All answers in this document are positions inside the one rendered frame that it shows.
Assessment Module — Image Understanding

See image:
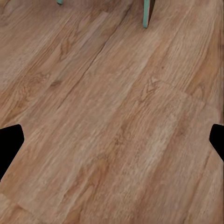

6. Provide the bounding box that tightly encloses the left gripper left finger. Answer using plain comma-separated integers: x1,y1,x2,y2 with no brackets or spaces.
0,124,24,180

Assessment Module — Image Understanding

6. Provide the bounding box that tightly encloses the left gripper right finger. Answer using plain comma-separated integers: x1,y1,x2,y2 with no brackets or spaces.
209,124,224,161

